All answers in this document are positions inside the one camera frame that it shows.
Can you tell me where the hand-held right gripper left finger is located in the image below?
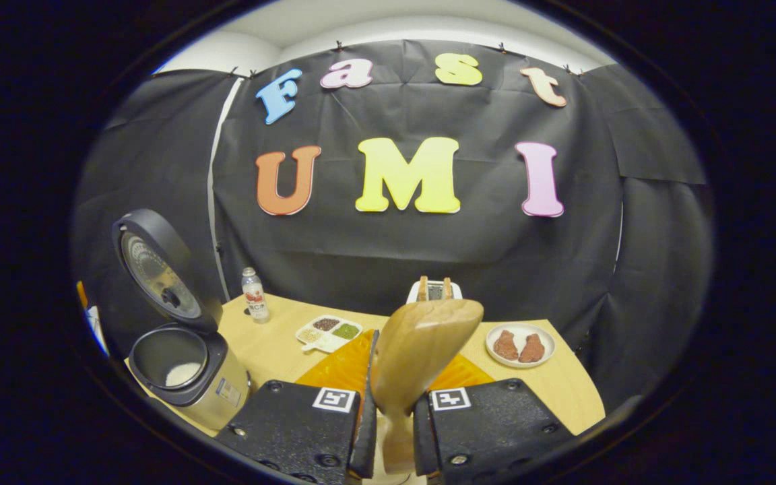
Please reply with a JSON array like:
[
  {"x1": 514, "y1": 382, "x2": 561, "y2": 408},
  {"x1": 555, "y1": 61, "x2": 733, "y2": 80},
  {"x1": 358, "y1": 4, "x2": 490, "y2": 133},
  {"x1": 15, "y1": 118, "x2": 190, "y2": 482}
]
[{"x1": 216, "y1": 329, "x2": 381, "y2": 484}]

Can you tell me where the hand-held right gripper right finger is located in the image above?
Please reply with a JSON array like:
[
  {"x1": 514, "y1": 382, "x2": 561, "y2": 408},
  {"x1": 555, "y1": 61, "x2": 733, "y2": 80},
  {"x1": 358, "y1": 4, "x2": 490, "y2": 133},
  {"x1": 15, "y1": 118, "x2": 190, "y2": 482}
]
[{"x1": 414, "y1": 354, "x2": 575, "y2": 482}]

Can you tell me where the wooden spoon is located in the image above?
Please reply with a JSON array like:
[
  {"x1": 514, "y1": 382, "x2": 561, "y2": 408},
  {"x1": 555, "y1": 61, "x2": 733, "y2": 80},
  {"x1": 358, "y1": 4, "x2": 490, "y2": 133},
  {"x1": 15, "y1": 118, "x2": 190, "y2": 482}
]
[{"x1": 369, "y1": 298, "x2": 485, "y2": 476}]

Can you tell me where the heap of white rice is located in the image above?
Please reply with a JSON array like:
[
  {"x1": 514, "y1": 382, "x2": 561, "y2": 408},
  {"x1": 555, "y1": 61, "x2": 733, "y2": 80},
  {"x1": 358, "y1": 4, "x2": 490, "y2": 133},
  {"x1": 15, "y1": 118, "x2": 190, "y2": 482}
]
[{"x1": 165, "y1": 362, "x2": 203, "y2": 387}]

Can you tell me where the black rice cooker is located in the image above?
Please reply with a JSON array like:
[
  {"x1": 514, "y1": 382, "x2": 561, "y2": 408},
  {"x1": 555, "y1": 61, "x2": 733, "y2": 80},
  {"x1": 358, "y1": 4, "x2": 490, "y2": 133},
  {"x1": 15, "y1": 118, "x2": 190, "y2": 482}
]
[{"x1": 112, "y1": 209, "x2": 253, "y2": 432}]

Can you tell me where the computer monitor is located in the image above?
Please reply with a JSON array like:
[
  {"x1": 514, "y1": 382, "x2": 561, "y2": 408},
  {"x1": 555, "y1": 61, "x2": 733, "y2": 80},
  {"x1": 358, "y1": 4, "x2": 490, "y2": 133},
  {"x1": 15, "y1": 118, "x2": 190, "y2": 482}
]
[{"x1": 87, "y1": 306, "x2": 110, "y2": 356}]

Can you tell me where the white divided grain tray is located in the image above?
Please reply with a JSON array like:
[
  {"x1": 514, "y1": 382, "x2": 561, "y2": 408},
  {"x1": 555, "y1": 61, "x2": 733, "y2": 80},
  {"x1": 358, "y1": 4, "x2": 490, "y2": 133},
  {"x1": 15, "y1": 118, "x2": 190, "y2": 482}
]
[{"x1": 295, "y1": 315, "x2": 364, "y2": 355}]

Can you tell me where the brown meat piece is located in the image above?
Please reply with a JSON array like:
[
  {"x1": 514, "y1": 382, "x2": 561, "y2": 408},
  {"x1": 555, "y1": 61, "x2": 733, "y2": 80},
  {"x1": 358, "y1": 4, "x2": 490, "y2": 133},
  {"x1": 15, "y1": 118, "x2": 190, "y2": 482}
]
[
  {"x1": 519, "y1": 334, "x2": 546, "y2": 364},
  {"x1": 493, "y1": 329, "x2": 520, "y2": 362}
]

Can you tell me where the white round plate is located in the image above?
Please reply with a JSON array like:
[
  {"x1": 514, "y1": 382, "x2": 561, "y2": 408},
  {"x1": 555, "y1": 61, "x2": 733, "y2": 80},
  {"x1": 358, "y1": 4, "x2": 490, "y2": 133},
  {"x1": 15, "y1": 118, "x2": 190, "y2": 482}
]
[{"x1": 485, "y1": 323, "x2": 556, "y2": 369}]

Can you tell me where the white toaster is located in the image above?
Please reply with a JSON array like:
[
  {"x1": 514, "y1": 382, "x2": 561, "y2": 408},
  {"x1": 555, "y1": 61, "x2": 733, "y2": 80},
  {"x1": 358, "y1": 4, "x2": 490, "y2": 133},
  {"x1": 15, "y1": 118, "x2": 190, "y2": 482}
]
[{"x1": 406, "y1": 280, "x2": 463, "y2": 305}]

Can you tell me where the small clear plastic bottle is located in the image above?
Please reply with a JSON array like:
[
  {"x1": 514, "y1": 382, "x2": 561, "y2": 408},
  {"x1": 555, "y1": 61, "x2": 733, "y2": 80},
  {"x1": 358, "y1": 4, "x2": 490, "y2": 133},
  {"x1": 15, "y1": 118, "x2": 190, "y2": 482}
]
[{"x1": 241, "y1": 267, "x2": 271, "y2": 325}]

